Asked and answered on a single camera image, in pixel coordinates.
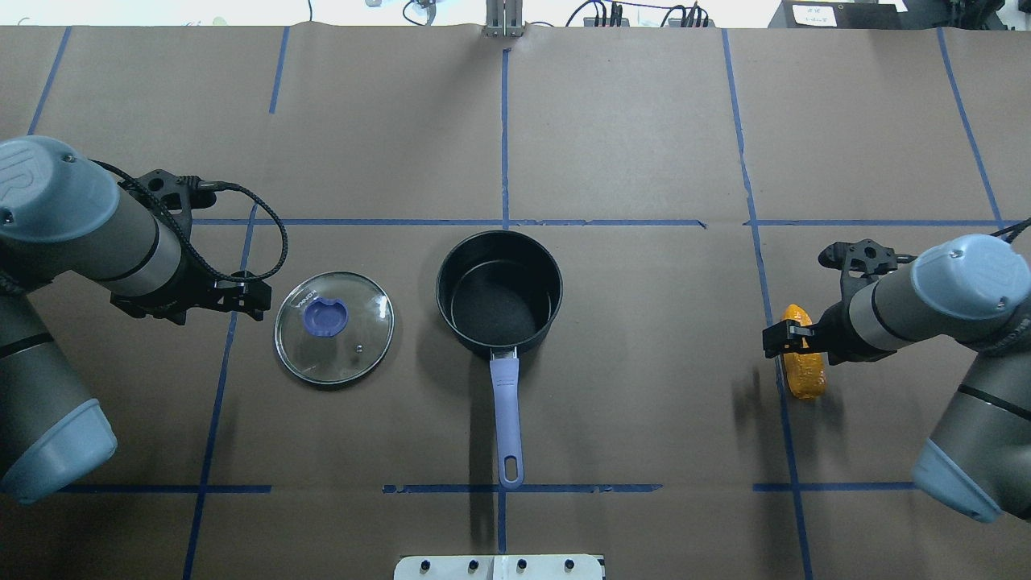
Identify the black power box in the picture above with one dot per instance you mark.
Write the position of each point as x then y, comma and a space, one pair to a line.
835, 15

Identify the glass pot lid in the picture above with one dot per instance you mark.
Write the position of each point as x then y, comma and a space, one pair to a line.
334, 328

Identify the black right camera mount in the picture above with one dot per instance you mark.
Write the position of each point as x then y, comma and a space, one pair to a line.
861, 263

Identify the yellow toy corn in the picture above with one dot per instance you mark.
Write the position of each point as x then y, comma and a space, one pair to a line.
805, 375

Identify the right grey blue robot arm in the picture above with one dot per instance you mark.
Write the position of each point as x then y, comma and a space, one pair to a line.
971, 291

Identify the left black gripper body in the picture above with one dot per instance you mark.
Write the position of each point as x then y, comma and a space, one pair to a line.
196, 283

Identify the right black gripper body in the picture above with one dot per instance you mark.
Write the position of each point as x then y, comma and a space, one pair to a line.
834, 332

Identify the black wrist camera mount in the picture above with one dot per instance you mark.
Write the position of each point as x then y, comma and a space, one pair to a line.
171, 198

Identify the dark blue saucepan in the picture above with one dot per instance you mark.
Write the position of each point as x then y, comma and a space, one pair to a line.
499, 292

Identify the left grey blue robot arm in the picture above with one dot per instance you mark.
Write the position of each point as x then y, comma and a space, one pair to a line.
65, 215

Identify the aluminium frame post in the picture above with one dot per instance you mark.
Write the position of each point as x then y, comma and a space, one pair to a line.
504, 19

